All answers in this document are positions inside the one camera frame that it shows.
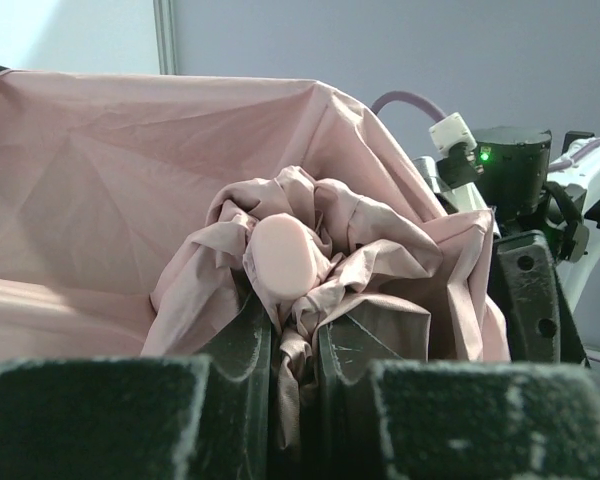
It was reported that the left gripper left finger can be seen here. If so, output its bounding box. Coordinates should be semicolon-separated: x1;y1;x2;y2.
0;295;271;479

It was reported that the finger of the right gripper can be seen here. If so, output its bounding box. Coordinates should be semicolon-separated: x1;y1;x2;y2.
488;230;590;368

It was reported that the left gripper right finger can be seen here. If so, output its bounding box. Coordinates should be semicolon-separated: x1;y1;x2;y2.
319;316;600;479

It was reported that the pink folding umbrella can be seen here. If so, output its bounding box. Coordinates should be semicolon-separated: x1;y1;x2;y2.
0;67;510;453

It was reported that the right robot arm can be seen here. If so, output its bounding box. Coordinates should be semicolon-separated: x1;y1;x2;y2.
414;126;600;366

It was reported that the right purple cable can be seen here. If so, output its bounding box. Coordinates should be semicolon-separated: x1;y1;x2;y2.
369;90;444;124

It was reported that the aluminium frame post left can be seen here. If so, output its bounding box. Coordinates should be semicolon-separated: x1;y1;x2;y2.
153;0;179;75

